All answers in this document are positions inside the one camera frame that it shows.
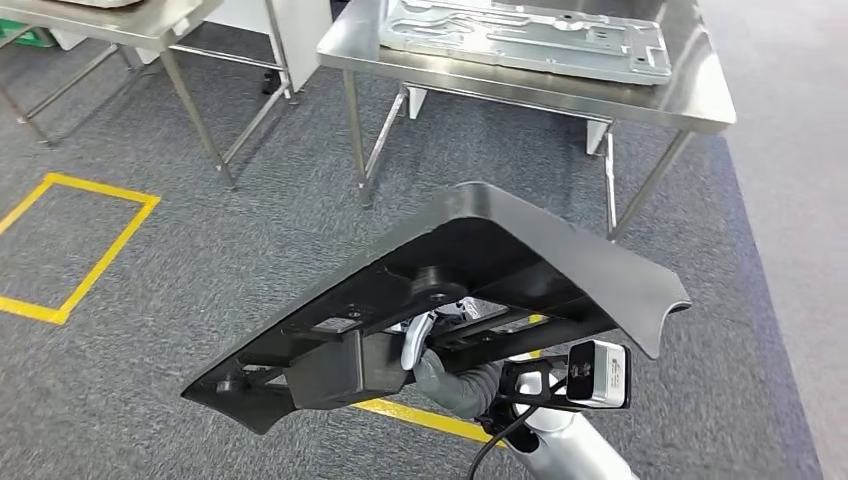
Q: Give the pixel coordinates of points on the stamped grey metal plate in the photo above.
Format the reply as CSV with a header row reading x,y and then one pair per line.
x,y
530,46

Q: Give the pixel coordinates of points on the stainless steel workbench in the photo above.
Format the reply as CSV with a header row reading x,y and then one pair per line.
x,y
689,99

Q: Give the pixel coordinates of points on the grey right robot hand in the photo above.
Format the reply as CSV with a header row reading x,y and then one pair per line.
x,y
437,384

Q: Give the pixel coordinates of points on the stainless steel side table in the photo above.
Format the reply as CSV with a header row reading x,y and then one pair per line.
x,y
166,20

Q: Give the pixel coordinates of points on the black plastic car part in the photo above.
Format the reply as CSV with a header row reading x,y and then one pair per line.
x,y
530,238

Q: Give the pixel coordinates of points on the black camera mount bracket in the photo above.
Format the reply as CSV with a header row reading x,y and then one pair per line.
x,y
505,384

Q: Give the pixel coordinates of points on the white cabinet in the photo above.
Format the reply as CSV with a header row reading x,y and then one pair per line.
x,y
305,40

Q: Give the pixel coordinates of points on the green plastic crate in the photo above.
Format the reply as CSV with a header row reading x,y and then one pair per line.
x,y
26,34

